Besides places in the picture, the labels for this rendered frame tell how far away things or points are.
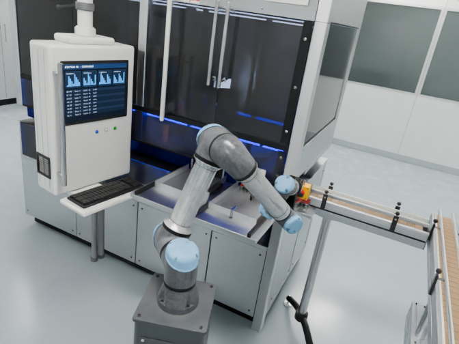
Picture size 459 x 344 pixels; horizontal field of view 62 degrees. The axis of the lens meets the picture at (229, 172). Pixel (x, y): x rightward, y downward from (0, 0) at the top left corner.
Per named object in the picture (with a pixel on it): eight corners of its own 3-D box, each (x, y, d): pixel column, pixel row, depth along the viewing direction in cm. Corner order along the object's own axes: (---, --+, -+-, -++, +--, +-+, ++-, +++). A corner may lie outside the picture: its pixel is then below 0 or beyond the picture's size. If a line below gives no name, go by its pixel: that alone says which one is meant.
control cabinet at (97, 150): (110, 163, 243) (113, 34, 213) (131, 173, 233) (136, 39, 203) (33, 185, 203) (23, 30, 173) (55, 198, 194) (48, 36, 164)
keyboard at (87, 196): (128, 178, 225) (128, 175, 224) (144, 186, 218) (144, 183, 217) (66, 198, 193) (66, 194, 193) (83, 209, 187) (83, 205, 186)
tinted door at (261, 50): (214, 125, 208) (229, 9, 185) (289, 145, 192) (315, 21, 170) (214, 125, 207) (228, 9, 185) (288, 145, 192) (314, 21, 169)
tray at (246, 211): (237, 185, 218) (238, 180, 217) (279, 200, 208) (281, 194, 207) (207, 208, 189) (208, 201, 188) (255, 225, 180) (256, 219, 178)
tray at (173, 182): (188, 168, 232) (188, 163, 231) (225, 181, 223) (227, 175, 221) (154, 186, 203) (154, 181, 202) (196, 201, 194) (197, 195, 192)
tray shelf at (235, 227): (180, 169, 234) (181, 166, 234) (288, 204, 209) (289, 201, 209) (129, 196, 194) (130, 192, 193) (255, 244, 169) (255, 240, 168)
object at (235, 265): (112, 183, 394) (113, 99, 361) (303, 255, 320) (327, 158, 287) (25, 222, 309) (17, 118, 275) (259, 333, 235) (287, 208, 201)
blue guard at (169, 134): (23, 104, 269) (21, 78, 262) (281, 183, 200) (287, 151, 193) (22, 104, 269) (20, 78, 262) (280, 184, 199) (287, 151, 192)
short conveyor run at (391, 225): (290, 207, 211) (296, 181, 205) (298, 197, 224) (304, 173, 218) (423, 251, 186) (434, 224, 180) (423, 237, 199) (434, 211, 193)
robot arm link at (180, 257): (168, 292, 129) (171, 259, 124) (158, 268, 140) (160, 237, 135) (201, 286, 134) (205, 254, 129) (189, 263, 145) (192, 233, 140)
